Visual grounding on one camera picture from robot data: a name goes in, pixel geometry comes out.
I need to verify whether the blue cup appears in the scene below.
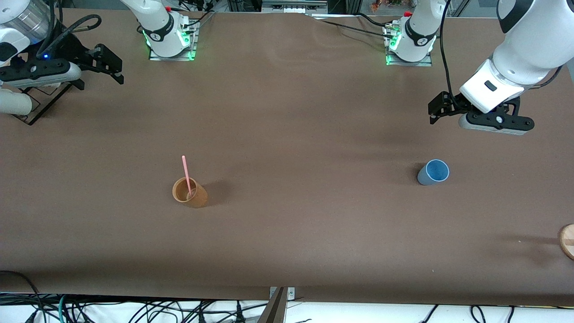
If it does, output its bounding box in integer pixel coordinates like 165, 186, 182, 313
417, 159, 450, 186

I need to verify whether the pink straw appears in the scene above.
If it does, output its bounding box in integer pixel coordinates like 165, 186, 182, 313
182, 155, 194, 198

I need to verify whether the white cup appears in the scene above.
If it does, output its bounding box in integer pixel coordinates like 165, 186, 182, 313
0, 88, 33, 115

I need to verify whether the orange-brown cup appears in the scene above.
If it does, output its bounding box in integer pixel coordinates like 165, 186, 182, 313
172, 177, 208, 209

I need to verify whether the round wooden disc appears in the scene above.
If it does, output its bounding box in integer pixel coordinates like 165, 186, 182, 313
558, 223, 574, 261

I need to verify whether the brown table cover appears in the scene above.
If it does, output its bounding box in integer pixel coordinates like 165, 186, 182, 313
0, 8, 574, 306

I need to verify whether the dark table leg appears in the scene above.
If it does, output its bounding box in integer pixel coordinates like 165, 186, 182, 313
258, 287, 288, 323

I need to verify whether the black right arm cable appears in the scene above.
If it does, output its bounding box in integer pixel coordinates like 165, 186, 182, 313
43, 14, 102, 59

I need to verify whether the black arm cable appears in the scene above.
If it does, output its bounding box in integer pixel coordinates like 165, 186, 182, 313
43, 14, 102, 59
439, 0, 459, 108

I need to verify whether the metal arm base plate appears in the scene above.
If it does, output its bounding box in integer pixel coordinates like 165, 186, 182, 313
385, 26, 434, 67
149, 18, 199, 61

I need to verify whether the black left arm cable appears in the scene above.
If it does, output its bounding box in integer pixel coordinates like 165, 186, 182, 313
439, 0, 459, 108

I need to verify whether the black wire cup rack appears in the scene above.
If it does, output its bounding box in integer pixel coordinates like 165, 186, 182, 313
9, 83, 72, 126

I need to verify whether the black table cable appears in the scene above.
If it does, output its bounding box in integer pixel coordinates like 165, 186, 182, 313
354, 13, 395, 27
319, 20, 390, 37

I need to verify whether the aluminium frame profile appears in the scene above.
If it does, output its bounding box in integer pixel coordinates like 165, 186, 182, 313
260, 0, 329, 15

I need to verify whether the thick black floor cable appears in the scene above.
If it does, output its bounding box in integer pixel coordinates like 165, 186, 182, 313
0, 271, 46, 323

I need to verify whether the metal table bracket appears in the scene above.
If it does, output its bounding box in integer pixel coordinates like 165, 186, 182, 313
269, 287, 296, 310

